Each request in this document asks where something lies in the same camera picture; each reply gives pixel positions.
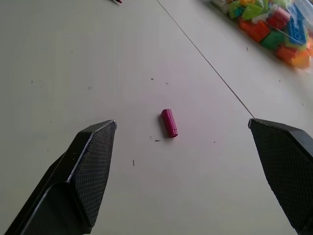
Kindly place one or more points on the small red object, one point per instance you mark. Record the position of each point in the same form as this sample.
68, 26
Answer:
117, 1

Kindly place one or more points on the clear bag of toy bricks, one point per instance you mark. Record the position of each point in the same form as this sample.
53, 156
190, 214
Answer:
271, 27

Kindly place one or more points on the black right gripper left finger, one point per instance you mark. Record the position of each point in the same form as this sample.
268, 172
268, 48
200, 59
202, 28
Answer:
80, 176

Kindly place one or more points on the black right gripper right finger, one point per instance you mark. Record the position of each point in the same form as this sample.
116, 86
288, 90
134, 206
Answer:
288, 166

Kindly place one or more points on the magenta plastic cylinder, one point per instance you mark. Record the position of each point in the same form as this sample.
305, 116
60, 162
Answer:
169, 123

